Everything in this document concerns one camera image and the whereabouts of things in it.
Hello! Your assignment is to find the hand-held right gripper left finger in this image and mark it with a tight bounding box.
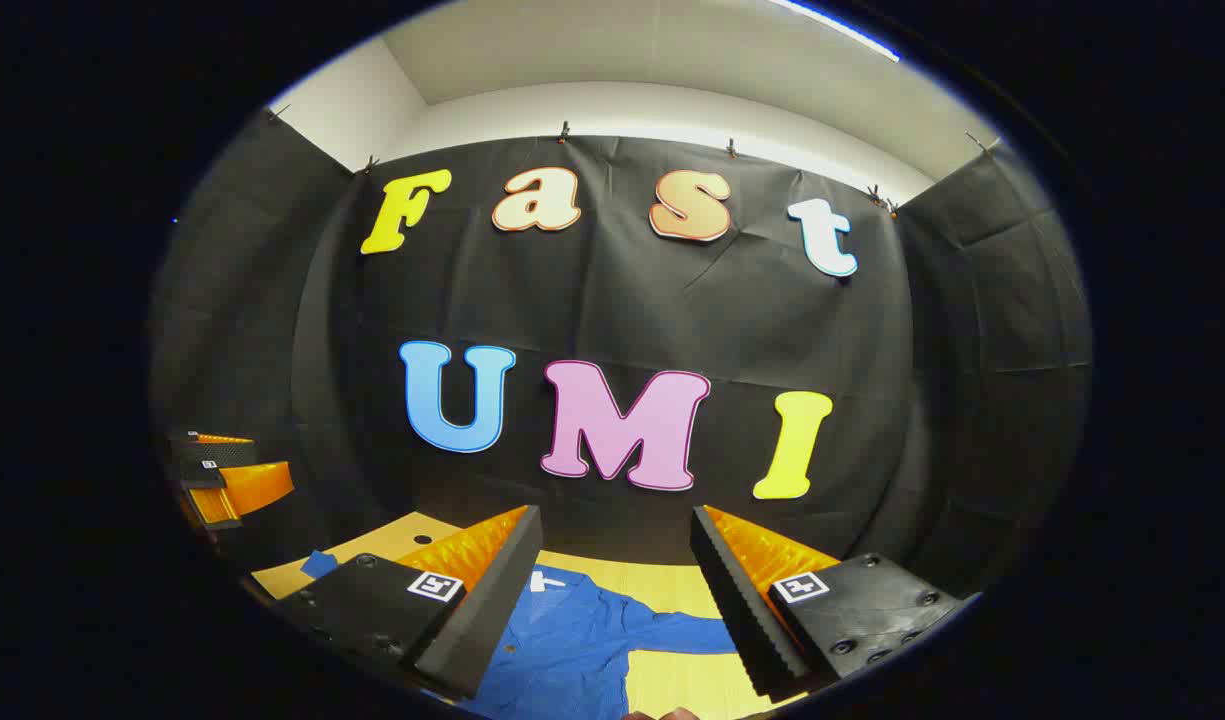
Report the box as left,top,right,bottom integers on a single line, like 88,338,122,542
270,503,545,701

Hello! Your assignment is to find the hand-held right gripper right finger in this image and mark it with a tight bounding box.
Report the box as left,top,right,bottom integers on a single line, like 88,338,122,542
688,503,980,700

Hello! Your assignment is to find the blue shirt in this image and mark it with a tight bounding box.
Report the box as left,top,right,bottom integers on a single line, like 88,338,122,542
300,548,739,720

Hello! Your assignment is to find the row of small cloth clips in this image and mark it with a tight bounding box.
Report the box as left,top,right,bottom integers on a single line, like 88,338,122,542
268,103,1001,219

